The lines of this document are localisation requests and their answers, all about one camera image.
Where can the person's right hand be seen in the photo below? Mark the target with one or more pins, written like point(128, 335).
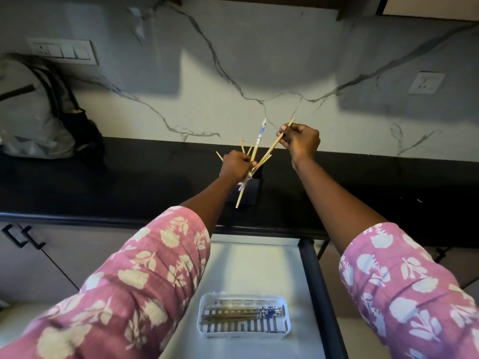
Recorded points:
point(304, 142)

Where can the person's left hand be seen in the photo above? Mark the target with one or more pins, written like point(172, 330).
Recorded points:
point(232, 166)

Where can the person's left fingers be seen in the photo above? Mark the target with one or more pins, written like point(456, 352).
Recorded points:
point(248, 168)

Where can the person's right fingers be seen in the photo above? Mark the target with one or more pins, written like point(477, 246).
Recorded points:
point(285, 135)

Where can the blue white patterned chopstick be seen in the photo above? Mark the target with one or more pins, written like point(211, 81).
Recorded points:
point(261, 135)
point(270, 310)
point(268, 315)

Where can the person's left forearm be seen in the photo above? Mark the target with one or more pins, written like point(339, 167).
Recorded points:
point(209, 200)

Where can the person's right forearm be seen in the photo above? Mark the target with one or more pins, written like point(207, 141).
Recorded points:
point(333, 200)

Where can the black chopstick holder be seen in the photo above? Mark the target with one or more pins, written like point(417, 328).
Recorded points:
point(255, 188)

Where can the white open drawer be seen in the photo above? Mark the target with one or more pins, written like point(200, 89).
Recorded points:
point(258, 269)

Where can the dark overhead cabinet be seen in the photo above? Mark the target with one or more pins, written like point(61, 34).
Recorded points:
point(269, 1)

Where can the white slotted plastic basket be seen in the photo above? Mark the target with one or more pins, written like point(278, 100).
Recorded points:
point(209, 325)

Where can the pink floral left sleeve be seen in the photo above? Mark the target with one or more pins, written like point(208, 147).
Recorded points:
point(123, 291)

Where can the pink floral sleeve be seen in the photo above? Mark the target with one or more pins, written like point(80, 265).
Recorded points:
point(123, 291)
point(408, 291)

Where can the pink floral right sleeve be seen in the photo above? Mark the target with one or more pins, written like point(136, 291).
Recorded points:
point(408, 291)

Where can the grey backpack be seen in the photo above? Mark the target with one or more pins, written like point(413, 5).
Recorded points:
point(33, 115)

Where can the white wall socket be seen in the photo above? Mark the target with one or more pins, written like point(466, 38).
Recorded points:
point(426, 82)

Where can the white switch panel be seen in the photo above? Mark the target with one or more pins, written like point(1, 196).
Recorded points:
point(63, 51)

